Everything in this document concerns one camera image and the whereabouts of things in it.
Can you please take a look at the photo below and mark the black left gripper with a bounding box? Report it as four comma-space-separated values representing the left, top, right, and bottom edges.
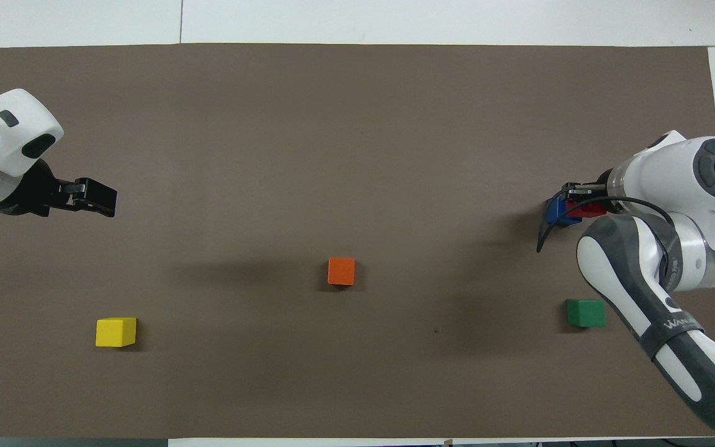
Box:
0, 158, 117, 218

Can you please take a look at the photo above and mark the red cube block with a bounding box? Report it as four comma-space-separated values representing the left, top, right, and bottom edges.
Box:
565, 199, 608, 219

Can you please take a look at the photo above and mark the blue cube block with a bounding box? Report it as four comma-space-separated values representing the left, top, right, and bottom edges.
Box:
547, 196, 582, 227

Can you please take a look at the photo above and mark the green cube block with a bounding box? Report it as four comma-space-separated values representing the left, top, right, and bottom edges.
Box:
566, 299, 606, 328

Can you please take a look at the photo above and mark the yellow cube block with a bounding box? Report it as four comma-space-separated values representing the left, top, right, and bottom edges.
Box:
96, 317, 137, 348

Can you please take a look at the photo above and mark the orange cube block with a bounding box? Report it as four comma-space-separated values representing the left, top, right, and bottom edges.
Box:
328, 258, 356, 286

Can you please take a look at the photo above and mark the brown table mat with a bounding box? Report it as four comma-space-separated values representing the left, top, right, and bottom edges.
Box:
0, 43, 715, 438

